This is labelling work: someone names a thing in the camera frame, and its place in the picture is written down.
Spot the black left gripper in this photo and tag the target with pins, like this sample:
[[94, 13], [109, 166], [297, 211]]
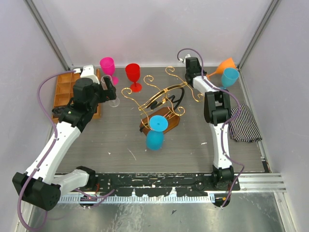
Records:
[[109, 94]]

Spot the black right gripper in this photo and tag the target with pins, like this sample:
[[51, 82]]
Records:
[[199, 66]]

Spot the clear champagne glass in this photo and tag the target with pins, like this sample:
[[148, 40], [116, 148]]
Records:
[[113, 103]]

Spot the pink plastic wine glass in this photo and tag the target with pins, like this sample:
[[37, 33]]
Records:
[[108, 67]]

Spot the red plastic wine glass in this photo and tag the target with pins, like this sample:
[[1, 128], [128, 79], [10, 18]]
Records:
[[133, 75]]

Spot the orange plastic wine glass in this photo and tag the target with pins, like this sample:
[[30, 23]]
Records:
[[228, 63]]

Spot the light blue wine glass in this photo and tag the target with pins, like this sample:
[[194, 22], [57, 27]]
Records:
[[229, 77]]

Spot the gold wire wine glass rack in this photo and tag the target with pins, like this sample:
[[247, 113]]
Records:
[[166, 102]]

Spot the wooden compartment tray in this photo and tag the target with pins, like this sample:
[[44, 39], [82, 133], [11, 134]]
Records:
[[64, 88]]

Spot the striped black white cloth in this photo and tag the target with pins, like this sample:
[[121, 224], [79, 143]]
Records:
[[244, 127]]

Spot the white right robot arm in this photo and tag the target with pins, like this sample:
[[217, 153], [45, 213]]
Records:
[[217, 111]]

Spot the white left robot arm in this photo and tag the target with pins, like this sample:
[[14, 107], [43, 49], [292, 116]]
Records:
[[38, 185]]

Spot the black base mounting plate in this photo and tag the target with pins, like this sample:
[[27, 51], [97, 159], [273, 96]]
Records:
[[158, 184]]

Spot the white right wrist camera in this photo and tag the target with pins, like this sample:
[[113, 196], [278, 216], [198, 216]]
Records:
[[183, 60]]

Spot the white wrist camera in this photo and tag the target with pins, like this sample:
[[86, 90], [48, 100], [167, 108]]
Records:
[[87, 71], [183, 60]]

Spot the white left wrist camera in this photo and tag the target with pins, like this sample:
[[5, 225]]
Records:
[[87, 71]]

